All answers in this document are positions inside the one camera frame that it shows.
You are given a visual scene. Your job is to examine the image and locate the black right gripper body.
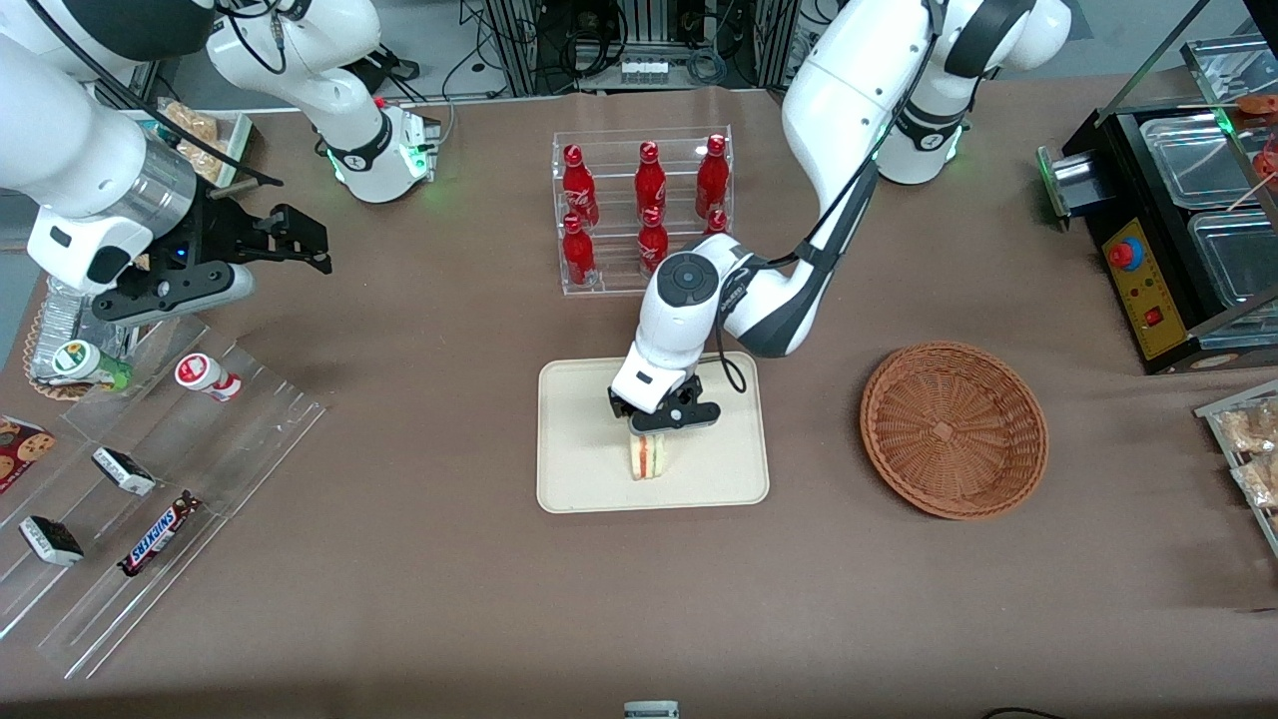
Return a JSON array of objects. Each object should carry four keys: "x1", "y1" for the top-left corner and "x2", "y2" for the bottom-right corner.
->
[{"x1": 185, "y1": 195, "x2": 266, "y2": 273}]

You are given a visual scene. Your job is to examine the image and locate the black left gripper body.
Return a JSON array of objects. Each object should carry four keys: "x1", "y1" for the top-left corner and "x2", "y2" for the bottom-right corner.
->
[{"x1": 607, "y1": 373, "x2": 706, "y2": 424}]

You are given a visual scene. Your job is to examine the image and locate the triangular sandwich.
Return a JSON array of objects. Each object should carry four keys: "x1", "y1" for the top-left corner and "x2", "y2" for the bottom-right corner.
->
[{"x1": 628, "y1": 430, "x2": 669, "y2": 482}]

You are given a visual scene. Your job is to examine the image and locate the beige plastic tray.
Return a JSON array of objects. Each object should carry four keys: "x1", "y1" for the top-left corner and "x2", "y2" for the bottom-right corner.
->
[{"x1": 536, "y1": 351, "x2": 771, "y2": 515}]

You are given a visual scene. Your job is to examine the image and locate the metal tray with bread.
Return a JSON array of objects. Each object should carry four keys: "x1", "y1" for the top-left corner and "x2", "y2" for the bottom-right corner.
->
[{"x1": 125, "y1": 99, "x2": 254, "y2": 193}]

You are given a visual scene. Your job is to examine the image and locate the brown wicker basket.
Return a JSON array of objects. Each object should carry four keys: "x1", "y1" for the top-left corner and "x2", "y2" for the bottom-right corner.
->
[{"x1": 860, "y1": 341, "x2": 1050, "y2": 521}]

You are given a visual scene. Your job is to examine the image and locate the grey tray with pastries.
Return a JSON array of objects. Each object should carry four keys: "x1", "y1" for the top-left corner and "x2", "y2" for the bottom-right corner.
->
[{"x1": 1195, "y1": 378, "x2": 1278, "y2": 557}]

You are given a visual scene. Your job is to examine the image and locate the wrapped brown bread pack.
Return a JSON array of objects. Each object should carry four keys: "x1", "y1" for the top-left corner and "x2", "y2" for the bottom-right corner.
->
[{"x1": 160, "y1": 100, "x2": 223, "y2": 183}]

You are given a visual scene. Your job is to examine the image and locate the clear acrylic bottle rack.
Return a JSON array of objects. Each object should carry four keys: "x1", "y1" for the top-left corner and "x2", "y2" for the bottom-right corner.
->
[{"x1": 551, "y1": 126, "x2": 734, "y2": 297}]

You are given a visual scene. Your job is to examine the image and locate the white red yogurt bottle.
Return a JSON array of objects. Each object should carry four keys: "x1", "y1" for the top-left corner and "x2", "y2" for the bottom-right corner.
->
[{"x1": 175, "y1": 353, "x2": 244, "y2": 403}]

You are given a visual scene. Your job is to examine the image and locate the clear acrylic stepped display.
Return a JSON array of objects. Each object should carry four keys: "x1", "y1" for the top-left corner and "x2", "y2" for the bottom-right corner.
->
[{"x1": 0, "y1": 314, "x2": 329, "y2": 682}]

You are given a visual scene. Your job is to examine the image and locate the silver foil snack pack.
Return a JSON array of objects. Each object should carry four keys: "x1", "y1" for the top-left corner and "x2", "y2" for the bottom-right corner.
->
[{"x1": 33, "y1": 274, "x2": 138, "y2": 382}]

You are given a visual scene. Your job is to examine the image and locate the green white drink bottle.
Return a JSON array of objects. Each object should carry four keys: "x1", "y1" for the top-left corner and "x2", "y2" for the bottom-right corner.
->
[{"x1": 51, "y1": 340, "x2": 134, "y2": 391}]

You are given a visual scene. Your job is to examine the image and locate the small wicker plate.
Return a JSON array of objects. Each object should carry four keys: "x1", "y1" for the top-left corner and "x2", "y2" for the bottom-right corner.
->
[{"x1": 22, "y1": 300, "x2": 101, "y2": 403}]

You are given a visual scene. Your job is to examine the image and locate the black white snack bar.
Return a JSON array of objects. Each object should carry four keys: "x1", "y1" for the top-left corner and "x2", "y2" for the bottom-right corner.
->
[
  {"x1": 92, "y1": 446, "x2": 159, "y2": 498},
  {"x1": 19, "y1": 515, "x2": 86, "y2": 568}
]

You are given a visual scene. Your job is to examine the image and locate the aluminium equipment rack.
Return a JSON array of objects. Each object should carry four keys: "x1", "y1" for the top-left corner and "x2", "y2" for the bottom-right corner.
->
[{"x1": 483, "y1": 0, "x2": 805, "y2": 96}]

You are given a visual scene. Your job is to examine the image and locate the chocolate chip cookie packet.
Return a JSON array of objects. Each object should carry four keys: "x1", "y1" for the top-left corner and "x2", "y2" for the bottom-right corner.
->
[{"x1": 0, "y1": 415, "x2": 57, "y2": 494}]

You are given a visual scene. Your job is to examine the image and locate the Snickers chocolate bar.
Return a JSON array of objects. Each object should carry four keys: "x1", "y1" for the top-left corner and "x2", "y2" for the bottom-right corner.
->
[{"x1": 117, "y1": 490, "x2": 205, "y2": 578}]

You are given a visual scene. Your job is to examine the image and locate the black food warmer machine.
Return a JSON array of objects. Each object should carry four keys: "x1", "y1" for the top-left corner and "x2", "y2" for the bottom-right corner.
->
[{"x1": 1035, "y1": 35, "x2": 1278, "y2": 377}]

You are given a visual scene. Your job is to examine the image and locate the wrapped pastry pack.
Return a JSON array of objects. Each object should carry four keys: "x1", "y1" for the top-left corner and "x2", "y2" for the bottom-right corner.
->
[
  {"x1": 1233, "y1": 454, "x2": 1278, "y2": 510},
  {"x1": 1218, "y1": 397, "x2": 1278, "y2": 455}
]

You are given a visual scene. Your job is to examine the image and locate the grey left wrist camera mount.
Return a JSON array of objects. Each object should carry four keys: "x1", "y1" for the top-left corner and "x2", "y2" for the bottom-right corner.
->
[{"x1": 628, "y1": 397, "x2": 723, "y2": 434}]

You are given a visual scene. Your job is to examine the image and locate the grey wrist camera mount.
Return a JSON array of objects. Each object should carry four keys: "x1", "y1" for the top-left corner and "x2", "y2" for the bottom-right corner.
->
[
  {"x1": 93, "y1": 262, "x2": 257, "y2": 328},
  {"x1": 628, "y1": 397, "x2": 723, "y2": 434}
]

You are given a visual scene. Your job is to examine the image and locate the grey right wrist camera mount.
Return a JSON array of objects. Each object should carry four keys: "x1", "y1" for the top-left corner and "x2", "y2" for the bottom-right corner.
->
[{"x1": 93, "y1": 262, "x2": 257, "y2": 328}]

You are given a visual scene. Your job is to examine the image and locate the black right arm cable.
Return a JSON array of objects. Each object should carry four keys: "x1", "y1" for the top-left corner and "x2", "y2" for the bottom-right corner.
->
[{"x1": 24, "y1": 0, "x2": 286, "y2": 191}]

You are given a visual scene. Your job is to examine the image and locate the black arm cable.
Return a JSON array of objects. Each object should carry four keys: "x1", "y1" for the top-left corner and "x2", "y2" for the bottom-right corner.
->
[
  {"x1": 699, "y1": 0, "x2": 946, "y2": 396},
  {"x1": 24, "y1": 0, "x2": 286, "y2": 191}
]

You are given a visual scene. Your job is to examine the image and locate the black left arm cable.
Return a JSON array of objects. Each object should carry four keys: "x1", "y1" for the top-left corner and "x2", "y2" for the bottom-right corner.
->
[{"x1": 699, "y1": 0, "x2": 946, "y2": 396}]

